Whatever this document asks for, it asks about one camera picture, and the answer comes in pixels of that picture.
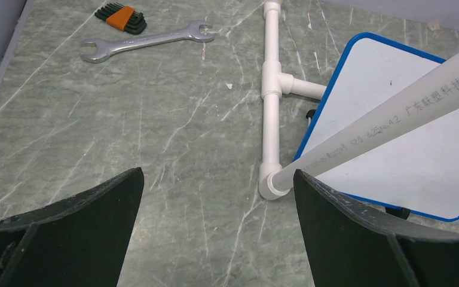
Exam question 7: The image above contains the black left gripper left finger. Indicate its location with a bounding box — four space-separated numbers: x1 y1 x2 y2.
0 167 144 286

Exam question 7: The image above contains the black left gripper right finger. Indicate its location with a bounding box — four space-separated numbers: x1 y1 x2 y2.
293 170 459 286

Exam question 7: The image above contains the blue framed whiteboard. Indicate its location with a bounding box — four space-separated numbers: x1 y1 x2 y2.
295 32 459 222

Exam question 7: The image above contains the silver wrench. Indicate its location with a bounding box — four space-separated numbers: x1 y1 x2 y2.
80 20 215 63

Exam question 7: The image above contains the orange black small tool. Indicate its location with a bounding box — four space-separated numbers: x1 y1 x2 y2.
94 2 148 35

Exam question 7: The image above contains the white pvc pipe frame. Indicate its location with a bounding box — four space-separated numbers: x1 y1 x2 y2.
258 1 459 200

